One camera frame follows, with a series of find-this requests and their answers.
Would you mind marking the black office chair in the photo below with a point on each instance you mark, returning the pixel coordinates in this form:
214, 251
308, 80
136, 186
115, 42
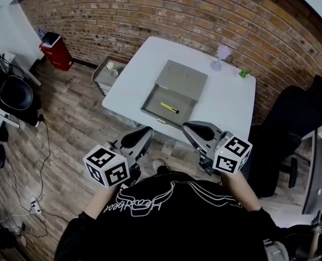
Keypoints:
291, 118

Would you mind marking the black round-seat chair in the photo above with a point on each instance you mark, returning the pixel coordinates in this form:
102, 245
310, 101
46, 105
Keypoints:
16, 94

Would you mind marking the white power strip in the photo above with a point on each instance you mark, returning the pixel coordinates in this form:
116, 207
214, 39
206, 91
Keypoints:
35, 207

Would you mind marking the yellow utility knife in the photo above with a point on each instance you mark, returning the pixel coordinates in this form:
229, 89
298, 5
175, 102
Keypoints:
168, 107

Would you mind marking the black case with white sheet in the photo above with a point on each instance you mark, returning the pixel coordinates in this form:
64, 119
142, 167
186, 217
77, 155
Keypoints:
50, 38

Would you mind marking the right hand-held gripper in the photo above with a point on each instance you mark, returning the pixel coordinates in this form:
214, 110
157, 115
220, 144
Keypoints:
228, 156

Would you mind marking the person's right forearm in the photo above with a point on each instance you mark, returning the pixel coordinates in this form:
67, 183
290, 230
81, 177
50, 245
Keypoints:
240, 192

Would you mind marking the grey drawer box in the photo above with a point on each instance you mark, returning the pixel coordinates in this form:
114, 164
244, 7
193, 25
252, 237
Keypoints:
181, 76

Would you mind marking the person's shoe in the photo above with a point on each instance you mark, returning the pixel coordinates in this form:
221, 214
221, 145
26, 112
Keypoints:
159, 165

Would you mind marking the grey side cart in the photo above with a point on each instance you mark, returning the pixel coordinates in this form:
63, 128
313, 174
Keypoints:
105, 77

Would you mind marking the blue bottle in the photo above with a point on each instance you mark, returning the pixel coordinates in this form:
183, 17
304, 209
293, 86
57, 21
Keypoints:
40, 33

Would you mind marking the small clear glass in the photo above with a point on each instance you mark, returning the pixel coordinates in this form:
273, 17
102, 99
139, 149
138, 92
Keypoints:
115, 73

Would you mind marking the person's black printed shirt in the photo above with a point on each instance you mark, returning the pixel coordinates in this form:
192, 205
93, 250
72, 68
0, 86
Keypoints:
177, 227

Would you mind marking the white side desk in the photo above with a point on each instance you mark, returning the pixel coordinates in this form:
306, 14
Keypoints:
19, 64

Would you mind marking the dark grey desk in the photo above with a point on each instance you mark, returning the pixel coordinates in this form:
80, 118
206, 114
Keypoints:
319, 173

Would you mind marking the grey pouch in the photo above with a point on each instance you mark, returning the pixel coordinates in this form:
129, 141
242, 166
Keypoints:
276, 250

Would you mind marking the person's left forearm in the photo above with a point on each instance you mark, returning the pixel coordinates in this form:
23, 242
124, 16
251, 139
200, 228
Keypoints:
99, 200

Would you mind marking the red cabinet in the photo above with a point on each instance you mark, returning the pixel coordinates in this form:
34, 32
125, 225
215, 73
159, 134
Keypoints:
57, 56

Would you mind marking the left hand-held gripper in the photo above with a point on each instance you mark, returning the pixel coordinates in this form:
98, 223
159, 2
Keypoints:
106, 163

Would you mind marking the white cup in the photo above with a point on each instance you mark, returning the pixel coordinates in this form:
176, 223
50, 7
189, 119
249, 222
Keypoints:
110, 65

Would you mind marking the small green plant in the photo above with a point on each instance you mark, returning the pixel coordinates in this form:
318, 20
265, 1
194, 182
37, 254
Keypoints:
244, 73

